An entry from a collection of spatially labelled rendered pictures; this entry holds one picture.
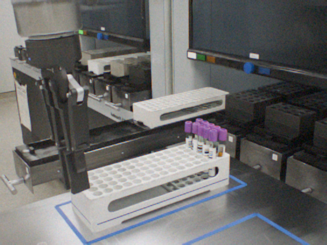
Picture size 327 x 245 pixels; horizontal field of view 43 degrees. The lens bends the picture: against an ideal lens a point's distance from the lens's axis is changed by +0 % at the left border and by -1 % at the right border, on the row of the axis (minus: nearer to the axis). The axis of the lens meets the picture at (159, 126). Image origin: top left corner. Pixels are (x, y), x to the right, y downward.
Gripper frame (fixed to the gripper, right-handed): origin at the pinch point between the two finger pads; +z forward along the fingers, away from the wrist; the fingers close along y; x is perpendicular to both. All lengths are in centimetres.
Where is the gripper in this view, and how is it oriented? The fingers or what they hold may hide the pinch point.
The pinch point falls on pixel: (73, 168)
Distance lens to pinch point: 65.9
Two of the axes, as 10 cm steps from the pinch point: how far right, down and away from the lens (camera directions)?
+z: 0.9, 9.5, 3.1
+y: -6.1, -1.9, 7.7
